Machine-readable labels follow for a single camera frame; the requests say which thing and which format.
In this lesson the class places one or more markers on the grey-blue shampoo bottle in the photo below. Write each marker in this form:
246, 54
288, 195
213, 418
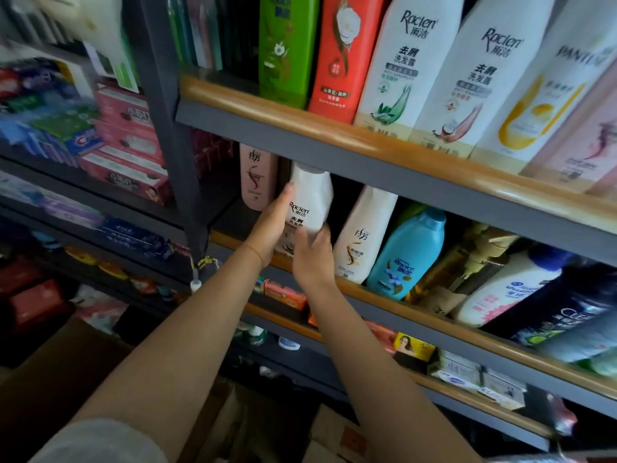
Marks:
585, 339

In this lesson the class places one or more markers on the person's right forearm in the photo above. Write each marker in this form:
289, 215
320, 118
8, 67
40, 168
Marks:
381, 385

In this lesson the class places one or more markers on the black shampoo bottle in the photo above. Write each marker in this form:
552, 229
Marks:
559, 303

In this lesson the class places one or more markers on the small white shampoo bottle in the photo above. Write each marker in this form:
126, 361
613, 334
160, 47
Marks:
312, 197

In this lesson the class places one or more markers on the green shampoo bottle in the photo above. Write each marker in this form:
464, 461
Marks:
285, 48

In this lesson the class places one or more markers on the small pink shampoo bottle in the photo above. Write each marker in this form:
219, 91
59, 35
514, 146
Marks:
258, 175

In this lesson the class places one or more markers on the red tissue packs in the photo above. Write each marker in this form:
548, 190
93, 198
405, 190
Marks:
31, 294

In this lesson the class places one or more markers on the gold pump bottle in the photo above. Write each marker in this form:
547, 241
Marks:
467, 265

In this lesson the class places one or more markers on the large pale pink bottle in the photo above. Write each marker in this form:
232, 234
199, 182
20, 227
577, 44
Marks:
585, 144

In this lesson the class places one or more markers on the person's right hand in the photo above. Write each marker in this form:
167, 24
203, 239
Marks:
312, 260

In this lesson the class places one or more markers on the red shampoo bottle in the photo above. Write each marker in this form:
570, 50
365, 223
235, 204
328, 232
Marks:
343, 57

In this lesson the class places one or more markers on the hanging white packets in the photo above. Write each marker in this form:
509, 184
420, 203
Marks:
91, 33

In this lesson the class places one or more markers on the teal shampoo bottle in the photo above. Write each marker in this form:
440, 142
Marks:
409, 255

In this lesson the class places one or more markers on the person's left forearm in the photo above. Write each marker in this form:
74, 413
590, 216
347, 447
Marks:
188, 342

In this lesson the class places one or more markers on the yellow box with face print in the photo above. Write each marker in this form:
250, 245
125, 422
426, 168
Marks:
413, 347

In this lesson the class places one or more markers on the white bottle blue cap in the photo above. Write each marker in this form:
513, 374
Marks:
506, 289

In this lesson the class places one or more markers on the person's left fingers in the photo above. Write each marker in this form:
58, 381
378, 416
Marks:
285, 200

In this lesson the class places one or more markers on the dark grey wood-edged shelf unit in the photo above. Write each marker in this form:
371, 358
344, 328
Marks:
434, 178

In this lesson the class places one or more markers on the red soap packet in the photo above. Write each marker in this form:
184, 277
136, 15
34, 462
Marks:
383, 335

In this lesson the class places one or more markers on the person's right thumb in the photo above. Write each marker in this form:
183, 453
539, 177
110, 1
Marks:
301, 238

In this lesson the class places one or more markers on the person's left hand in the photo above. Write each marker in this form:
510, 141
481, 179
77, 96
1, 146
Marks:
266, 229

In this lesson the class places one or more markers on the grey sleeve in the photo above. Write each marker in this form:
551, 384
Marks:
101, 443

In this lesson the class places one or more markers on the orange soap box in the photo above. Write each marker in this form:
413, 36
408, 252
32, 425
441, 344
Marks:
285, 295

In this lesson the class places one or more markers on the white bottle brown swirl print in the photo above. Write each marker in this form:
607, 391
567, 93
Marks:
364, 236

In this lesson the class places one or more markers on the brown cardboard box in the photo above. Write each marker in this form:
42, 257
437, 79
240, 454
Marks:
299, 433

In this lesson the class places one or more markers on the white bottle green leaf print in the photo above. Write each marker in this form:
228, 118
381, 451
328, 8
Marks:
407, 67

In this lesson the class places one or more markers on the small white jar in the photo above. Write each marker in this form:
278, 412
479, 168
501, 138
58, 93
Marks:
289, 343

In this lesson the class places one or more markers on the row of blue toothpaste boxes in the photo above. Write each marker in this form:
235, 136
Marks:
86, 219

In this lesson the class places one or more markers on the white bottle pink swirl print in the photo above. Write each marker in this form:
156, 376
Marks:
482, 77

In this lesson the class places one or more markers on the stack of colourful toothpaste boxes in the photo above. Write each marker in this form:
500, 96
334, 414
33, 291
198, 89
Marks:
48, 113

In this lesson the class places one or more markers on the dark grey side shelf unit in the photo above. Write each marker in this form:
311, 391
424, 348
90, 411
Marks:
120, 207

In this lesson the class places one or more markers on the white soap box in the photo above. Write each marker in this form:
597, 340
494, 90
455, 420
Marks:
458, 368
503, 389

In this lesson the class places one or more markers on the white bottle yellow label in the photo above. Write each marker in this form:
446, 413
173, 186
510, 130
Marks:
544, 96

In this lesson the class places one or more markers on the row of toothbrush packs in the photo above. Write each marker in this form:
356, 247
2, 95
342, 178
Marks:
195, 28

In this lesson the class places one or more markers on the pink toothpaste box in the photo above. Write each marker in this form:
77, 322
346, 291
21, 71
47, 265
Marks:
130, 139
127, 175
123, 106

